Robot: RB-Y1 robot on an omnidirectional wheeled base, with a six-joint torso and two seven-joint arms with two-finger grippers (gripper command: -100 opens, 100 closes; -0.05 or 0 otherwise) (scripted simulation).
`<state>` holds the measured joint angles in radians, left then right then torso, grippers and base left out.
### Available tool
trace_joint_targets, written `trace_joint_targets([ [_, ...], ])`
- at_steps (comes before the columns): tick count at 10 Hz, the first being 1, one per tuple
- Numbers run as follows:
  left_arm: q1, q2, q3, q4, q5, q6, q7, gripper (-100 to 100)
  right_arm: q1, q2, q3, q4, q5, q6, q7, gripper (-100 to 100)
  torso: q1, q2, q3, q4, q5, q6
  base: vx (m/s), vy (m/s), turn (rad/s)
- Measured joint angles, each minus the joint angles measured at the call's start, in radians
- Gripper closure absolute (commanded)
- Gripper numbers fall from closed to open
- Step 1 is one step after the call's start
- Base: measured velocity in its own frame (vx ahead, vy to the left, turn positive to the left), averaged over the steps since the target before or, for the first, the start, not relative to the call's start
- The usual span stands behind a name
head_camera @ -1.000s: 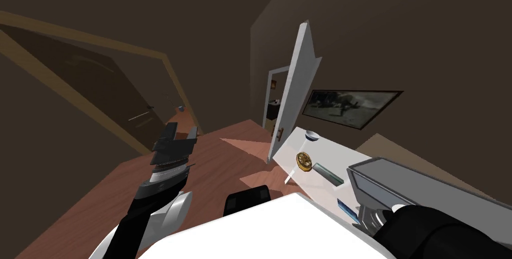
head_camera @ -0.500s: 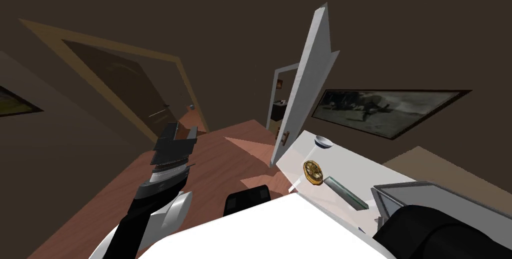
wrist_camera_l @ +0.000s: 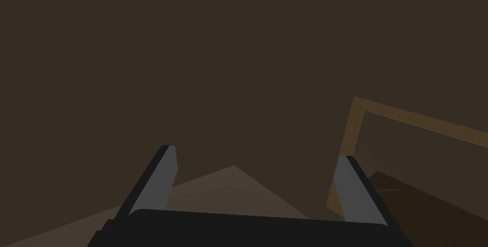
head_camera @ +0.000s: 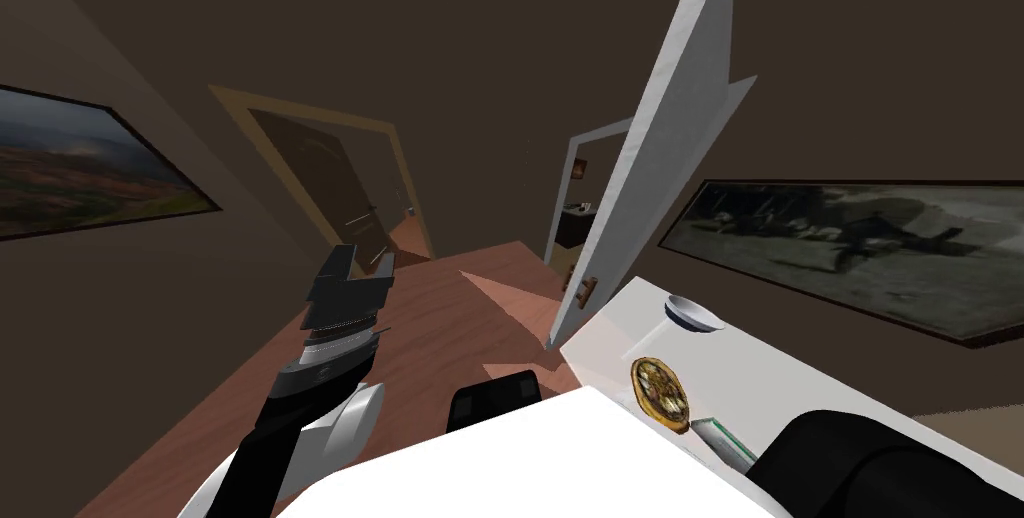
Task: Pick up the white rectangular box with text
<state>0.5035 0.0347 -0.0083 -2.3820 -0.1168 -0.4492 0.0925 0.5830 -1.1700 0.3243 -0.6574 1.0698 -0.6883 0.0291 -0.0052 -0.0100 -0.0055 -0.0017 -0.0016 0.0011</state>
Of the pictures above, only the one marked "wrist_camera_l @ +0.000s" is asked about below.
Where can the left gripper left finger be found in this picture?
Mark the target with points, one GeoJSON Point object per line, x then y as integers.
{"type": "Point", "coordinates": [156, 182]}

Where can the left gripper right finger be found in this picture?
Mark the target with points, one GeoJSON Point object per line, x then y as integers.
{"type": "Point", "coordinates": [356, 193]}

